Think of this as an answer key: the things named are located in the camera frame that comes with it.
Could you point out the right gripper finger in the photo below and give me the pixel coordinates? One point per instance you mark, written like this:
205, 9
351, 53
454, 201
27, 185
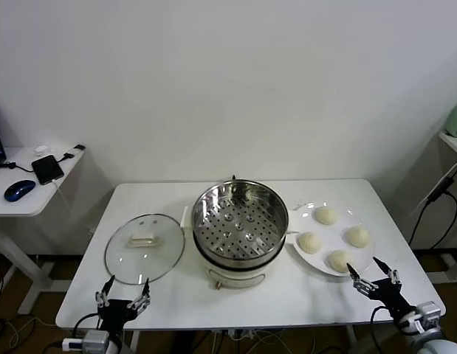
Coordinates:
363, 285
392, 278

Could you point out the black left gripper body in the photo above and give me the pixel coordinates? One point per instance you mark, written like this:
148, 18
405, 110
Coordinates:
115, 313

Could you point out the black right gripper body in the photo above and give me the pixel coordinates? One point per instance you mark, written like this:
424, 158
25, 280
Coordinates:
392, 296

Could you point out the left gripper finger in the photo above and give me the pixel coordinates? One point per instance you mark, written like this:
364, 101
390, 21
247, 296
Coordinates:
142, 299
101, 298

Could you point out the round glass pot lid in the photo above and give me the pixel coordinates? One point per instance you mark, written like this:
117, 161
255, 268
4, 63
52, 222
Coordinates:
139, 265

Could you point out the white steamed baozi bun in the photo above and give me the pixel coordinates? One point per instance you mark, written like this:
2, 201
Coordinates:
326, 215
357, 236
309, 243
339, 261

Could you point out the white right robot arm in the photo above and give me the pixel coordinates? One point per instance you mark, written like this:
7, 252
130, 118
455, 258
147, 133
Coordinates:
442, 344

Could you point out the perforated steel steamer basket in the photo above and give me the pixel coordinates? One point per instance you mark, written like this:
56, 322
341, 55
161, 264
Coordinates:
213, 206

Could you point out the white oval plate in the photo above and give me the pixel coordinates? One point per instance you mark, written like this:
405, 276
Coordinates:
335, 232

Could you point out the white electric cooker base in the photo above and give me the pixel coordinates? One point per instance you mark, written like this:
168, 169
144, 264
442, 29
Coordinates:
235, 276

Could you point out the white power strip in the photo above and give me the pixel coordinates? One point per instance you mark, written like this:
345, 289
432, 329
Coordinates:
243, 333

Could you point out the white side desk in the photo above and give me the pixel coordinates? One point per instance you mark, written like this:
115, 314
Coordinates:
25, 206

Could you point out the blue computer mouse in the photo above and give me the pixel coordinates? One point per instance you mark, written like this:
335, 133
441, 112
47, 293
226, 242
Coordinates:
18, 190

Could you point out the black smartphone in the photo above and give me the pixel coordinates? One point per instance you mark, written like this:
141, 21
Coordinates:
47, 169

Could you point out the white shelf board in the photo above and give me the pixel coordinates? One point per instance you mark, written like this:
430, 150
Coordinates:
455, 142

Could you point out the small white earbuds case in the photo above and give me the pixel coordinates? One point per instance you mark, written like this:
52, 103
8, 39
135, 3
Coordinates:
40, 149

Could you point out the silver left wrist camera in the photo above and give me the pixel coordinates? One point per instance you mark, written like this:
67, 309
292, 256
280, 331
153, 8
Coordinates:
95, 340

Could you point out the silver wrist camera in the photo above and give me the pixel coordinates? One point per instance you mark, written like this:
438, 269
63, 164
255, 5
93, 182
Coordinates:
95, 340
429, 311

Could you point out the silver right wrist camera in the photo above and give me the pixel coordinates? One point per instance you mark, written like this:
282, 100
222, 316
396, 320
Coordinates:
429, 311

